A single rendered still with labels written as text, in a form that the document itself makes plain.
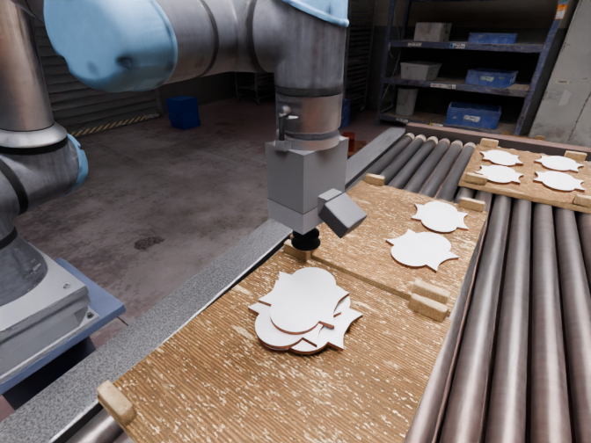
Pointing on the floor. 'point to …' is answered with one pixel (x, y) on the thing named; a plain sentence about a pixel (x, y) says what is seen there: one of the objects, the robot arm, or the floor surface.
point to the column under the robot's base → (45, 367)
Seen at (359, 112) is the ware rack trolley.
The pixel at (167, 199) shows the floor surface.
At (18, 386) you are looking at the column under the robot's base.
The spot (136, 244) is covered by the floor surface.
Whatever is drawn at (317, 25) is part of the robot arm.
